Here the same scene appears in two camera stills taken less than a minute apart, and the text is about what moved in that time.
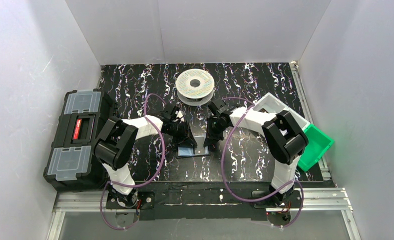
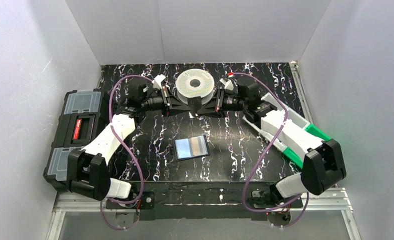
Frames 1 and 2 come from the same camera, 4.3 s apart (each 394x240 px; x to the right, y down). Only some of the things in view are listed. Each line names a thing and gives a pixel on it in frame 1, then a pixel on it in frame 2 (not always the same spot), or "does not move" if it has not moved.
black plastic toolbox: (72, 165) does not move
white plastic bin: (270, 104) does not move
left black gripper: (182, 133) to (166, 102)
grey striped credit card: (199, 149) does not move
